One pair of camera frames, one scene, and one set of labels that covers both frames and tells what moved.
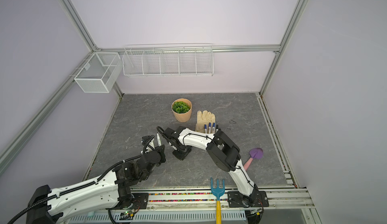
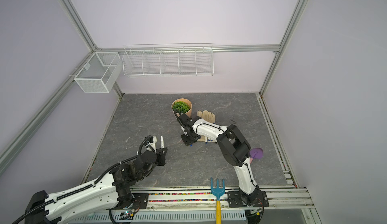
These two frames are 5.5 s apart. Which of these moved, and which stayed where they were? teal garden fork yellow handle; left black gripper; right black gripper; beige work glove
Moved: right black gripper
Stayed: teal garden fork yellow handle; left black gripper; beige work glove
